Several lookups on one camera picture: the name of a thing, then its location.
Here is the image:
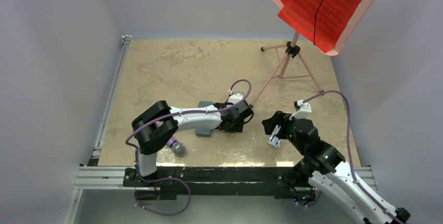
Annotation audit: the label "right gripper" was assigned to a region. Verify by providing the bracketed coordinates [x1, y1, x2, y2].
[261, 110, 306, 156]

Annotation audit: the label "teal glasses case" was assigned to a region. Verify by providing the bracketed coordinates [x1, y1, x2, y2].
[195, 101, 214, 137]

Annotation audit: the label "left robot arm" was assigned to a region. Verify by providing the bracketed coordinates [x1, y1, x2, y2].
[126, 99, 253, 187]

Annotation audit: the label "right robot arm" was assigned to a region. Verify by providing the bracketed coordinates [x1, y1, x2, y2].
[262, 111, 411, 223]

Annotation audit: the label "white folded glasses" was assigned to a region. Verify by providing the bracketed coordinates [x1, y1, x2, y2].
[268, 125, 281, 148]

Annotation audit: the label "purple microphone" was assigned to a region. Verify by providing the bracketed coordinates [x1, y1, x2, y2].
[167, 137, 185, 157]

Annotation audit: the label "red sheet music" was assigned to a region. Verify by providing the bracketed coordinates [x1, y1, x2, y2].
[278, 0, 362, 53]

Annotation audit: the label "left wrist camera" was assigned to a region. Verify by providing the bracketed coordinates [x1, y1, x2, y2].
[226, 92, 244, 104]

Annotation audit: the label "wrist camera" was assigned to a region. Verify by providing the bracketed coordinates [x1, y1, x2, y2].
[290, 100, 312, 120]
[226, 92, 244, 104]

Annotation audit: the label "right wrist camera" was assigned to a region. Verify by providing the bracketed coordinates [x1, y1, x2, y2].
[290, 100, 312, 120]

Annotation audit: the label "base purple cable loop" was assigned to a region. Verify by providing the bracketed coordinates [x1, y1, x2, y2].
[133, 176, 192, 217]

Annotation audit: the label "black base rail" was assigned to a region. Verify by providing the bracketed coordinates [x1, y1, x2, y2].
[123, 167, 319, 204]

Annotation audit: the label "aluminium frame rail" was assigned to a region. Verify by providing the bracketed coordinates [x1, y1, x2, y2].
[62, 34, 388, 224]

